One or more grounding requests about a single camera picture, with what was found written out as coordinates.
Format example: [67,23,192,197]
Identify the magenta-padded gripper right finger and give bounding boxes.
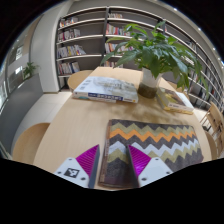
[126,144,174,188]

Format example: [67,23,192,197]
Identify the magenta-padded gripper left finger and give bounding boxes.
[53,144,101,189]

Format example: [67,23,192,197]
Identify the zigzag striped grey towel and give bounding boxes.
[98,118,205,189]

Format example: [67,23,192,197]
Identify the book with pictured cover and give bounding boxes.
[155,87,195,115]

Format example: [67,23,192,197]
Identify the large white book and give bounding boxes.
[72,75,139,104]

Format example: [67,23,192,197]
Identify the small green background plant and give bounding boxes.
[21,61,39,81]

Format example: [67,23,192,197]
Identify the green potted plant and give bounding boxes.
[99,20,209,99]

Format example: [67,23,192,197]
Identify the grey bookshelf unit with books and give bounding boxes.
[54,5,224,114]

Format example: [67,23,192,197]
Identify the group of ceiling lights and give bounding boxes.
[171,6,224,64]

